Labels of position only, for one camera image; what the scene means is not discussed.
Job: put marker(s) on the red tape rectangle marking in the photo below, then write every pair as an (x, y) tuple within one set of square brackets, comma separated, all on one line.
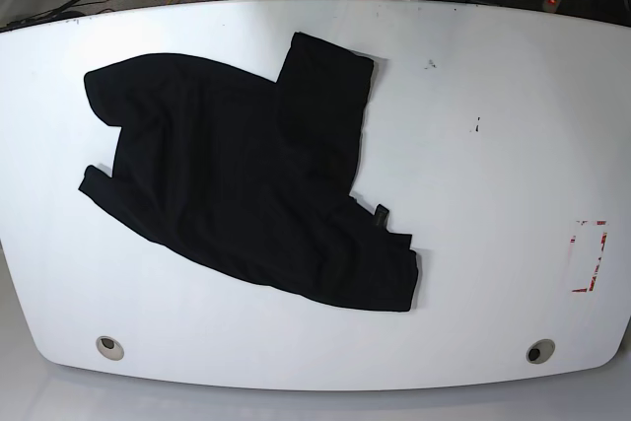
[(585, 255)]

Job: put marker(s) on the left table cable grommet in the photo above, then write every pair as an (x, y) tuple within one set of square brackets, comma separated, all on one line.
[(110, 348)]

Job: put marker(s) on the black T-shirt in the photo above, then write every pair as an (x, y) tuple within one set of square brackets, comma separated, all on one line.
[(250, 177)]

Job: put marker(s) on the right table cable grommet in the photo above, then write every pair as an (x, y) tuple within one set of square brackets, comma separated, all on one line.
[(540, 351)]

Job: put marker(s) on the table cable grommet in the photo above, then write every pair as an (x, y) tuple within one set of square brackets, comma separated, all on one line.
[(110, 348), (540, 351)]

